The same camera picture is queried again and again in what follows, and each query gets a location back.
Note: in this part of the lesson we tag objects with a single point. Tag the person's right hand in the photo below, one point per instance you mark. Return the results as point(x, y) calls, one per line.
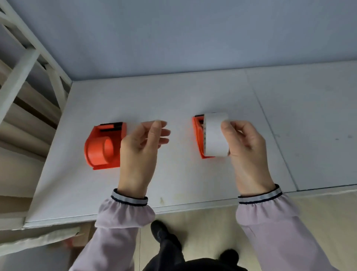
point(249, 162)

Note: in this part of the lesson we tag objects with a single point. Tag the person's left hand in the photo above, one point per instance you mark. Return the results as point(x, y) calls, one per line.
point(136, 162)

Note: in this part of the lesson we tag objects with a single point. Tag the person's right thumb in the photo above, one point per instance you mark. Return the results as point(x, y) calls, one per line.
point(227, 132)

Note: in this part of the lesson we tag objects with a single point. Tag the person's left thumb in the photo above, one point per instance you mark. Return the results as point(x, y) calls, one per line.
point(154, 134)

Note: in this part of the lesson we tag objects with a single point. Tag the person's left middle finger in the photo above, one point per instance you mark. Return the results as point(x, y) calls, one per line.
point(166, 133)

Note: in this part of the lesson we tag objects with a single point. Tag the white tape roll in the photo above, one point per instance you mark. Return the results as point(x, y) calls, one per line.
point(214, 135)

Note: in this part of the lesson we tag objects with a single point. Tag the person's left forearm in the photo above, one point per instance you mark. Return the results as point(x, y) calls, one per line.
point(117, 231)

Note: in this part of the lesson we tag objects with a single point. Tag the person's right forearm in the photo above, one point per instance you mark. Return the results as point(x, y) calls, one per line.
point(279, 231)

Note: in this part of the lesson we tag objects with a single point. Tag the orange tape dispenser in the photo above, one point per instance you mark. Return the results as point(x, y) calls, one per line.
point(100, 148)
point(198, 136)

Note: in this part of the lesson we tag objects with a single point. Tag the person's black shoe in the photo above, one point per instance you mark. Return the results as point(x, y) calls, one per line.
point(229, 256)
point(161, 231)

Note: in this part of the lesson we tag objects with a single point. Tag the person's black trousers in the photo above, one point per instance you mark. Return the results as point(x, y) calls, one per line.
point(178, 259)

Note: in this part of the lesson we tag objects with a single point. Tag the beige wooden boards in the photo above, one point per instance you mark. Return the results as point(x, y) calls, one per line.
point(25, 131)

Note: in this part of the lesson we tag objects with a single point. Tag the white padded bar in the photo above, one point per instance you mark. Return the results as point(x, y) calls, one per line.
point(36, 240)

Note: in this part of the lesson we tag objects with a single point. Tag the white metal frame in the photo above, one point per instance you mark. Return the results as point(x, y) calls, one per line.
point(19, 69)

